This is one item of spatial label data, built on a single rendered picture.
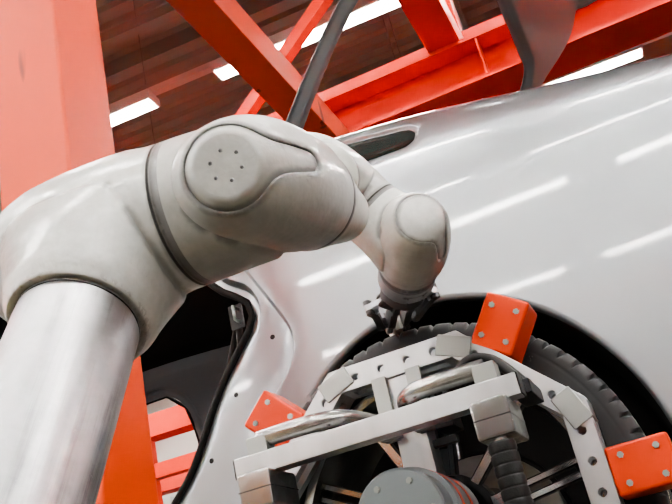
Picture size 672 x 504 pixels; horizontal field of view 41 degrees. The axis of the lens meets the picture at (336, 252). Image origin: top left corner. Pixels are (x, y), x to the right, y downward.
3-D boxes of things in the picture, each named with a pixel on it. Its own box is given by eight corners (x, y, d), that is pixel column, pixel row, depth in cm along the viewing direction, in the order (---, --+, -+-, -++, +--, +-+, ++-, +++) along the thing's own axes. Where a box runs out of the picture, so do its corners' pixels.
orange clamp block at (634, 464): (625, 501, 132) (687, 485, 130) (619, 497, 125) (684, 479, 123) (609, 454, 135) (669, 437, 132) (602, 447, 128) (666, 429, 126)
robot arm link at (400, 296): (447, 283, 135) (442, 299, 140) (428, 231, 139) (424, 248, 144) (389, 298, 133) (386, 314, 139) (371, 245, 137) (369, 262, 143)
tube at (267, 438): (405, 440, 140) (389, 375, 145) (360, 421, 124) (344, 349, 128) (304, 471, 145) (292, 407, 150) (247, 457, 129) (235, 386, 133)
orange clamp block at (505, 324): (521, 367, 144) (538, 314, 146) (510, 356, 137) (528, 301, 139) (480, 354, 147) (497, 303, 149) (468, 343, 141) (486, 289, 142)
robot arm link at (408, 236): (458, 261, 136) (392, 209, 140) (475, 210, 122) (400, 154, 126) (412, 310, 133) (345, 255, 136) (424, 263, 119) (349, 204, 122)
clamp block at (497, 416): (530, 440, 120) (519, 402, 122) (516, 430, 112) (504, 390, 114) (494, 451, 121) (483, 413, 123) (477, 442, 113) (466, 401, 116)
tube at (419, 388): (528, 402, 135) (507, 337, 139) (498, 378, 118) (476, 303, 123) (418, 436, 140) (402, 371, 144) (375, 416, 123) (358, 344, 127)
